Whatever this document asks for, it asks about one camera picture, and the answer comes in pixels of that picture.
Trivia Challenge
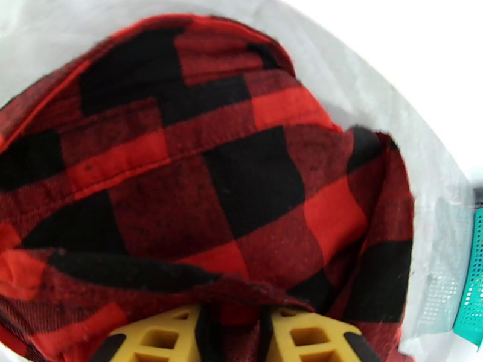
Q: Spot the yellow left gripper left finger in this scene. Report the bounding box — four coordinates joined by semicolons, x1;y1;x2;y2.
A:
100;306;202;362

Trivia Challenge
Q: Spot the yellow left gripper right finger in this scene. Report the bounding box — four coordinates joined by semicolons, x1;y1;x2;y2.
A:
269;307;375;362

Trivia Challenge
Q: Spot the red black plaid shirt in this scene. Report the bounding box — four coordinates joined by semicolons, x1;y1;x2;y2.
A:
0;14;417;362

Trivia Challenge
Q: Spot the teal plastic mesh basket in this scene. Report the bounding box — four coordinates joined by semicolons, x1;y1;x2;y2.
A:
452;207;483;338

